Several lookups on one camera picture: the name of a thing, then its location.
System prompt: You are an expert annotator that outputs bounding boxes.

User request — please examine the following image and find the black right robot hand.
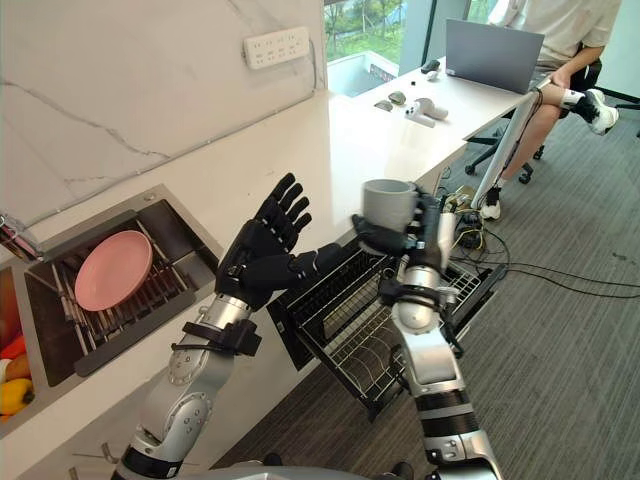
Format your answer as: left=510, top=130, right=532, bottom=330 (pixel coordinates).
left=351, top=184, right=454, bottom=274

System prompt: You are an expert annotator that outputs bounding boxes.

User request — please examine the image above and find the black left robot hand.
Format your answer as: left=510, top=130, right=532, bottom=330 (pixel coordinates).
left=214, top=172, right=347, bottom=314

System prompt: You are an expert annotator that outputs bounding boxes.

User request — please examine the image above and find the grey cup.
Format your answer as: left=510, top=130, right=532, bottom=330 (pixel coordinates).
left=361, top=178, right=420, bottom=232

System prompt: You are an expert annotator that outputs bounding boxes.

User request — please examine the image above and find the black dishwasher drawer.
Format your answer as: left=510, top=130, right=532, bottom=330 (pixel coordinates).
left=266, top=238, right=507, bottom=424

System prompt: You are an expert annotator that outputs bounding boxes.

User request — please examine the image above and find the steel sink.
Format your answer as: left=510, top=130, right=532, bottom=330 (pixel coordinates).
left=22, top=183, right=224, bottom=389

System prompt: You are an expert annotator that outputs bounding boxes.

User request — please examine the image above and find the metal sink drain rack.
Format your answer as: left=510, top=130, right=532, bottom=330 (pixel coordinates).
left=49, top=249, right=197, bottom=357

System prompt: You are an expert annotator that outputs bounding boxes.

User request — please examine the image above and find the black office chair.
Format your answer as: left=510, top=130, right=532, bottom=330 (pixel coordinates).
left=464, top=44, right=640, bottom=184

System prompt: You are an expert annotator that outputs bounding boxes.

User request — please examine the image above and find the pink plate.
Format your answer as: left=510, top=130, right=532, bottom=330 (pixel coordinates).
left=73, top=229, right=154, bottom=313

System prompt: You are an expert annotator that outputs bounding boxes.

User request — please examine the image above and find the grey laptop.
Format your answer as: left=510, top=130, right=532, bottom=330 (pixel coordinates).
left=444, top=18, right=546, bottom=96

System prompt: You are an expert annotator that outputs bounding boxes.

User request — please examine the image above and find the white power strip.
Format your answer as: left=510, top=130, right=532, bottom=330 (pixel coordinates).
left=243, top=26, right=310, bottom=70

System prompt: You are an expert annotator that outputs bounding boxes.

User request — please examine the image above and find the window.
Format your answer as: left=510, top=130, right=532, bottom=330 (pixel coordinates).
left=322, top=0, right=501, bottom=99

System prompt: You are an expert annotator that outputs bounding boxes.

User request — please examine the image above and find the person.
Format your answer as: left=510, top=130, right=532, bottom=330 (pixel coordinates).
left=480, top=0, right=621, bottom=221

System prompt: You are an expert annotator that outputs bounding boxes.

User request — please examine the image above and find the yellow bell pepper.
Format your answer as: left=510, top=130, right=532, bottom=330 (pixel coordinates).
left=0, top=378, right=36, bottom=417

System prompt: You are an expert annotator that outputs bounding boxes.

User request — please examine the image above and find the electronics pile with cables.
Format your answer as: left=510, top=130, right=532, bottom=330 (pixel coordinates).
left=438, top=184, right=504, bottom=251

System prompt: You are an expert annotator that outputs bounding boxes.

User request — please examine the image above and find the wire dishwasher rack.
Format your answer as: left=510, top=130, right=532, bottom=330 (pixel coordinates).
left=289, top=244, right=494, bottom=401

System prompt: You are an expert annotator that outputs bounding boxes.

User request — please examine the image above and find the black floor cable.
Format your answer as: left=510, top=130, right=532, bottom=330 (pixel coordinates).
left=449, top=239, right=640, bottom=302

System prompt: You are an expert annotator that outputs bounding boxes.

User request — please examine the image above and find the white power strip cable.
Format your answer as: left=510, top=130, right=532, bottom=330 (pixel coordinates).
left=305, top=38, right=322, bottom=97

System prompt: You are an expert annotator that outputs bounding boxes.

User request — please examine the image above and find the metal wall hook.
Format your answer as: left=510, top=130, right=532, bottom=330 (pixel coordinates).
left=71, top=441, right=122, bottom=480

